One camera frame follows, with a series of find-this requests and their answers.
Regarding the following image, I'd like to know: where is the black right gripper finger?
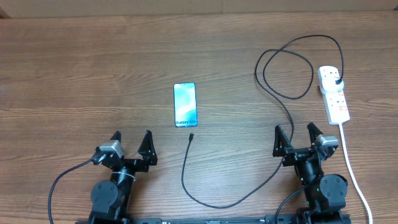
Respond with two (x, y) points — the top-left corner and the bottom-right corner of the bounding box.
(272, 125), (294, 157)
(307, 123), (323, 145)

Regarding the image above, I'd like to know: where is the white power strip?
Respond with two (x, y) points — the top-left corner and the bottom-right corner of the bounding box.
(317, 66), (350, 125)

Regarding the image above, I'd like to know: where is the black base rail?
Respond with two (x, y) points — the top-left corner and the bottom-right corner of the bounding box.
(75, 213), (352, 224)

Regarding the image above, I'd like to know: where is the white power strip cord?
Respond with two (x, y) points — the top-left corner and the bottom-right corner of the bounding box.
(338, 123), (374, 224)

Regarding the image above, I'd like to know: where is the white charger plug adapter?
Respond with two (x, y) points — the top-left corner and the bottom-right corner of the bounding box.
(320, 77), (345, 94)

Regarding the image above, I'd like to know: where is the blue Galaxy smartphone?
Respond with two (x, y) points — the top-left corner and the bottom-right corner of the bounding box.
(174, 83), (198, 128)

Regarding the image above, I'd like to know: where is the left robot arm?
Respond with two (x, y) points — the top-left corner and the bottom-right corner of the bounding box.
(88, 130), (157, 223)

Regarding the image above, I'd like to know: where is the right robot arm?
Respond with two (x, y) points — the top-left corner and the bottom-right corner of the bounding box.
(271, 123), (351, 223)

